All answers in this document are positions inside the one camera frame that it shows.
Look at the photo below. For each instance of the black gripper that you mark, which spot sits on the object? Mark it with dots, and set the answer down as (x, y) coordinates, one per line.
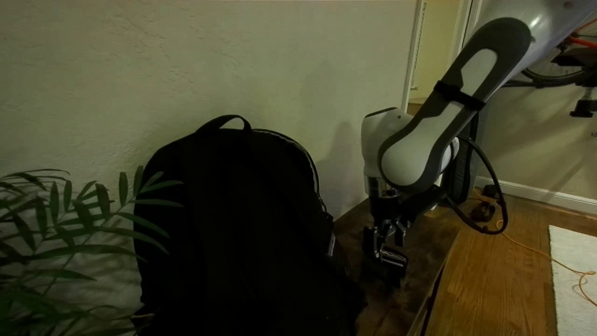
(393, 211)

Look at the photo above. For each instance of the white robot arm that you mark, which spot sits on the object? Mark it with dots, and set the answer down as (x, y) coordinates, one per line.
(430, 131)

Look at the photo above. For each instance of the dark brown floor object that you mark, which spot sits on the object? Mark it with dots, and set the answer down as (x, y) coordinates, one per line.
(482, 213)

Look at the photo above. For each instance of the small black floor object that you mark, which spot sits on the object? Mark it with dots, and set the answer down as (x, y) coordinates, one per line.
(493, 190)

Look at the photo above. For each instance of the black backpack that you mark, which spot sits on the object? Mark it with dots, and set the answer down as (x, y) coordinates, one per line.
(249, 235)

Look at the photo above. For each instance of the white baseboard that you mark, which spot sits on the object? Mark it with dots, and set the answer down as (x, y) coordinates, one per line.
(548, 194)

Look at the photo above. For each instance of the white rug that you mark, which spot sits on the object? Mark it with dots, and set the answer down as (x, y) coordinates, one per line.
(570, 248)

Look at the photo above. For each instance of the white door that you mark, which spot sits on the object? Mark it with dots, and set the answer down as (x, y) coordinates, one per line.
(464, 24)

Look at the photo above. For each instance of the green palm plant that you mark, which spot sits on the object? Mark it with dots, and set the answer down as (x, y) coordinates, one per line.
(57, 248)

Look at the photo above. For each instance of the white door frame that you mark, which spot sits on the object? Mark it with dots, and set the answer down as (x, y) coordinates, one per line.
(413, 49)

